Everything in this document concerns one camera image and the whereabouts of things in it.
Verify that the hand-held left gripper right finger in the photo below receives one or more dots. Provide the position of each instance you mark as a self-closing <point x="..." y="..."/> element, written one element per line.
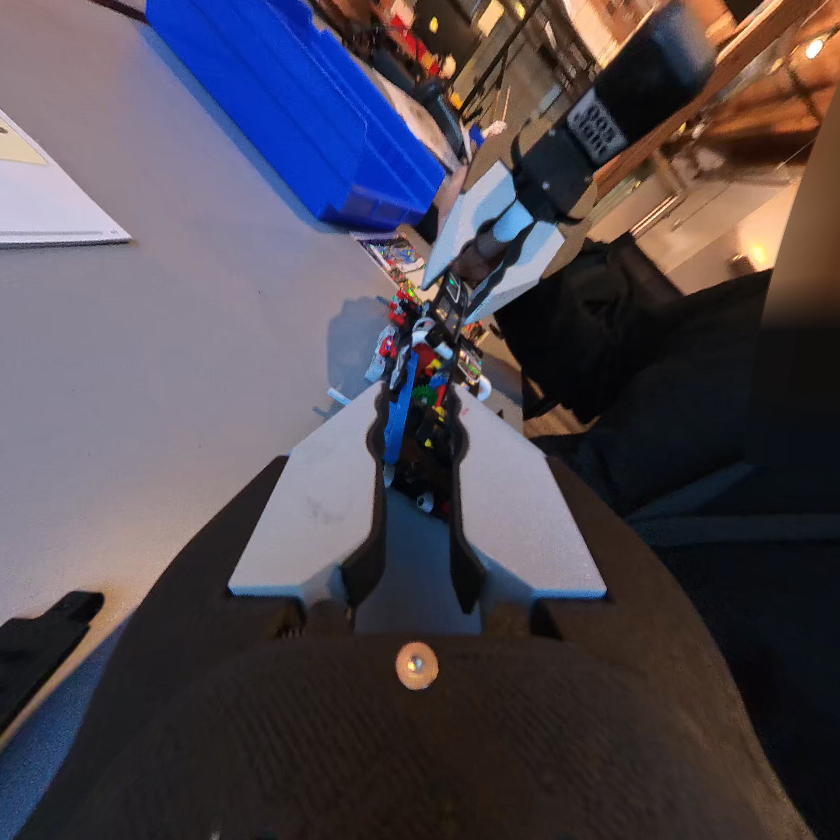
<point x="525" y="525"/>

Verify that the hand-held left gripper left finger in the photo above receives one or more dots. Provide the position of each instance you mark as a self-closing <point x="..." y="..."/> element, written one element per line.
<point x="308" y="518"/>

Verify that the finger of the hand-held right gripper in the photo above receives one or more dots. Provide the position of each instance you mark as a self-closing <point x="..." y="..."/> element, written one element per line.
<point x="469" y="210"/>
<point x="531" y="262"/>

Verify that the black starred brick panel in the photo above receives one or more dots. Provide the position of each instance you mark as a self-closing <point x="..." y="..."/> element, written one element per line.
<point x="451" y="305"/>

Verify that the toy brick car model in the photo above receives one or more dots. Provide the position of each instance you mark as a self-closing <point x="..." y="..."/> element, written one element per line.
<point x="400" y="407"/>

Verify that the person's right hand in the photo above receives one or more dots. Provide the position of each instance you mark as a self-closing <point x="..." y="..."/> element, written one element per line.
<point x="476" y="266"/>

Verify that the holographic sticker sheet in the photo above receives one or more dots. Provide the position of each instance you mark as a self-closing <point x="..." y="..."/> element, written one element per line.
<point x="394" y="256"/>

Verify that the blue plastic bin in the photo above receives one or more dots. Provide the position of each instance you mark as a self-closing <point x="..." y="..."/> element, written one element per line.
<point x="295" y="98"/>

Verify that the open instruction booklet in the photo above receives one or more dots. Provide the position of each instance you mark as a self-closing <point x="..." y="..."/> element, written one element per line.
<point x="46" y="203"/>

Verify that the wall lamp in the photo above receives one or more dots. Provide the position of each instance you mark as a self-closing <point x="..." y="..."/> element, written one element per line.
<point x="751" y="257"/>

